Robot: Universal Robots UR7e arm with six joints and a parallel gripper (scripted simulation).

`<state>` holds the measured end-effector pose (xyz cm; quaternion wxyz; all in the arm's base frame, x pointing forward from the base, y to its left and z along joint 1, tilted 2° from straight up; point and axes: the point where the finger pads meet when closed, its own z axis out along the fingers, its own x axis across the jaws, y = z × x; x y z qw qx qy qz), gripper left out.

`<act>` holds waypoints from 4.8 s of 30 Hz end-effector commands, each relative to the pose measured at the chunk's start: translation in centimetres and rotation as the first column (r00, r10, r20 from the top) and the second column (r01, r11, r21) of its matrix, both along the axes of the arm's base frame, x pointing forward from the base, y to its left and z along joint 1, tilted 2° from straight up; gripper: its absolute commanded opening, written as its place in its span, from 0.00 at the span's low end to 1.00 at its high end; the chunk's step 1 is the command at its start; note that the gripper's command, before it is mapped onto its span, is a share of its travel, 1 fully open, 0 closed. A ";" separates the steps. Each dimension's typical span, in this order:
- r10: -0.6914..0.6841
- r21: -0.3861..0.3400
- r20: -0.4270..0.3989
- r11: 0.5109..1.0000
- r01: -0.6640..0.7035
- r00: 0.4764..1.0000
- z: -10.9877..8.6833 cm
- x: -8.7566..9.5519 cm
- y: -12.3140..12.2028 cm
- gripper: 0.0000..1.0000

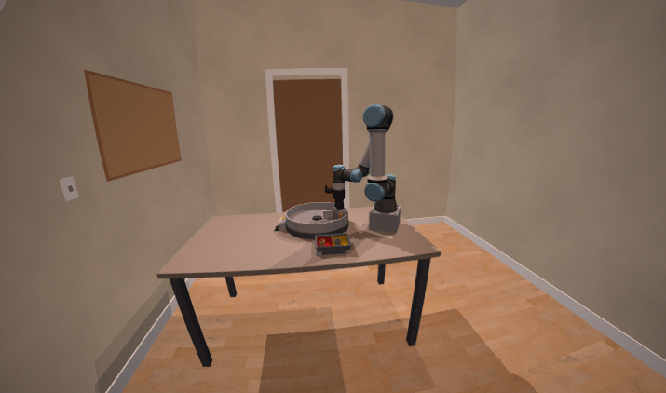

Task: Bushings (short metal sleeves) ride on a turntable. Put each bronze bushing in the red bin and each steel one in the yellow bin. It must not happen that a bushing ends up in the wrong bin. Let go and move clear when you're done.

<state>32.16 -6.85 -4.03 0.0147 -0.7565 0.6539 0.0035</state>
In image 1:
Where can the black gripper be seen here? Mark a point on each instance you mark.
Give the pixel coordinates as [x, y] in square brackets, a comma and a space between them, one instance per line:
[338, 191]

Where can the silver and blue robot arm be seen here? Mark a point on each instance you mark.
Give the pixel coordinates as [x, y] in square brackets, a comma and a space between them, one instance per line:
[378, 120]

